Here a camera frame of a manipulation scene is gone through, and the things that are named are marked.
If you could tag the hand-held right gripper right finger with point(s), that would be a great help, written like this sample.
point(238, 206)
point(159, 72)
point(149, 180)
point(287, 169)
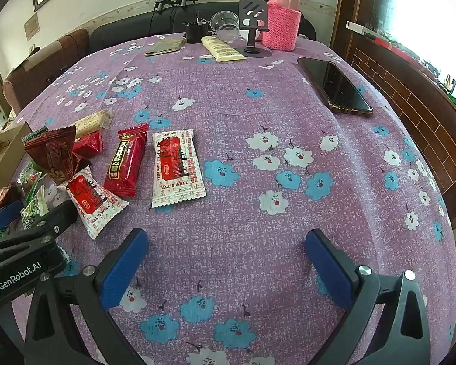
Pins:
point(330, 270)

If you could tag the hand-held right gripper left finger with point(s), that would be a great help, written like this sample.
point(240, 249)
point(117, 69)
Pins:
point(123, 270)

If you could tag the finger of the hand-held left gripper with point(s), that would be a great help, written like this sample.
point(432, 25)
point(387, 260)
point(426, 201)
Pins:
point(57, 222)
point(5, 213)

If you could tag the small dark red foil packet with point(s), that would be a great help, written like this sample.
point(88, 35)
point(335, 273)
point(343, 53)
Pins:
point(5, 196)

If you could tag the dark green snack packet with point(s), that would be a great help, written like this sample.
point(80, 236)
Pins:
point(32, 213)

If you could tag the small white red snack packet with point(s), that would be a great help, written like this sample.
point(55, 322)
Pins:
point(91, 201)

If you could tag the clear green candy packet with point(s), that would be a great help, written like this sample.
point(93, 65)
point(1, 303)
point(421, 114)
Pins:
point(28, 180)

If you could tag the large dark red foil packet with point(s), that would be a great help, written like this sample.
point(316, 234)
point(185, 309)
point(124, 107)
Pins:
point(53, 152)

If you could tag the cardboard box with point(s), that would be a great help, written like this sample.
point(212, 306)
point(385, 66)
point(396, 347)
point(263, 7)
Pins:
point(9, 133)

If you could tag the green white candy packet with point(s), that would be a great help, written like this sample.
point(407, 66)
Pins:
point(34, 135)

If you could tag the red snack packet black label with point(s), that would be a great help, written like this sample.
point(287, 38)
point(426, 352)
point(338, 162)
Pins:
point(125, 159)

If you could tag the small plain red snack packet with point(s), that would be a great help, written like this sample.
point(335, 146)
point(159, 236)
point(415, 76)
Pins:
point(89, 144)

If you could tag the beige wafer packet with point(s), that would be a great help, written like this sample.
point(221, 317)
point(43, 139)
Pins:
point(91, 121)

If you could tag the large white red snack packet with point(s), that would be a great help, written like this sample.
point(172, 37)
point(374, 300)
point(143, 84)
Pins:
point(174, 175)

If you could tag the brown armchair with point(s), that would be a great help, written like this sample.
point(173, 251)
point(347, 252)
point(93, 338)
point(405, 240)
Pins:
point(41, 72)

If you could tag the purple floral tablecloth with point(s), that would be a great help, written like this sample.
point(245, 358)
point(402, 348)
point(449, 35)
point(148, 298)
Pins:
point(231, 121)

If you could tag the black smartphone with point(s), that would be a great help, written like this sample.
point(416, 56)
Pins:
point(334, 83)

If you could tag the wooden cabinet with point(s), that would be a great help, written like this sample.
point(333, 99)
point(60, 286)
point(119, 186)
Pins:
point(402, 95)

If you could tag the black sofa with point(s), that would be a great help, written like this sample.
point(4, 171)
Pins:
point(129, 30)

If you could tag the small black container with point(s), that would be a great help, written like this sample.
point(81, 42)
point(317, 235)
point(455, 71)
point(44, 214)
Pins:
point(193, 33)

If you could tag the yellow wrapped stick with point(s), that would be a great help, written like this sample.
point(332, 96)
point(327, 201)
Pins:
point(222, 49)

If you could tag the white box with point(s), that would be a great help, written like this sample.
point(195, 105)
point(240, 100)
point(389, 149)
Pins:
point(359, 28)

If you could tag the pink red packet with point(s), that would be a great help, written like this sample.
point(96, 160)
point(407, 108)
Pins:
point(281, 26)

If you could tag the black phone stand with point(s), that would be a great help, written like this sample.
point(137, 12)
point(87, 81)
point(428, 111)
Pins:
point(250, 7)

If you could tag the small wall certificate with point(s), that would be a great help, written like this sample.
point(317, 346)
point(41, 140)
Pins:
point(31, 26)

